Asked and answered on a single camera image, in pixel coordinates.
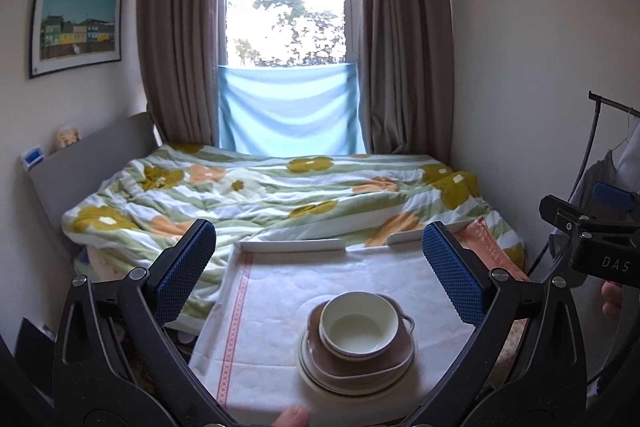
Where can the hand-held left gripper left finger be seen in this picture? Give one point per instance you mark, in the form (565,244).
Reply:
(182,272)

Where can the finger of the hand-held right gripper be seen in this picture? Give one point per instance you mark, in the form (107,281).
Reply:
(562,213)
(612,196)

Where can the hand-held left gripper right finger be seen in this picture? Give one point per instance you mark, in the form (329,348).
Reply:
(452,277)

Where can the pink square dish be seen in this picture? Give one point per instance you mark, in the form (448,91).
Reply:
(397,352)

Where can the cream bowl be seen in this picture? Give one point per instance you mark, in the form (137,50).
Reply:
(355,322)

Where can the yellow plate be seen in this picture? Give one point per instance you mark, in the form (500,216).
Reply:
(345,391)

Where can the person's right hand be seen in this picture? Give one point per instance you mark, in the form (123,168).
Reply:
(614,299)

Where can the person's left hand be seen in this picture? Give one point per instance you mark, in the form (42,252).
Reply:
(294,418)

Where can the grey hanging garment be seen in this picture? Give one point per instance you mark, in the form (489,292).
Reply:
(585,187)

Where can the peach towel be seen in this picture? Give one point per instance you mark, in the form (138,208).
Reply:
(492,252)

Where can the black clothes rack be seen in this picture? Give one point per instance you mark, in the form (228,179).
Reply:
(590,142)

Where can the white tablecloth with orange stripe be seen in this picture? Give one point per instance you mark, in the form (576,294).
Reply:
(280,287)

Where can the floral blanket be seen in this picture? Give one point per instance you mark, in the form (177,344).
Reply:
(270,187)

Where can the grey bed headboard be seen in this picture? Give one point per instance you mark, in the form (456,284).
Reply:
(95,157)

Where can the small plush toy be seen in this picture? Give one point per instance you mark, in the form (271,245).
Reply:
(68,137)

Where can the blue and white box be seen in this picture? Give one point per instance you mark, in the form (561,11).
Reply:
(33,158)

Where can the light blue cloth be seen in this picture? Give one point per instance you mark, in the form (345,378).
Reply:
(290,112)

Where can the brown curtain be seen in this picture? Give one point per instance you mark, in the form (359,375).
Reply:
(180,27)
(405,47)

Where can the framed picture of houses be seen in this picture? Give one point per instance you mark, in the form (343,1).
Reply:
(75,27)

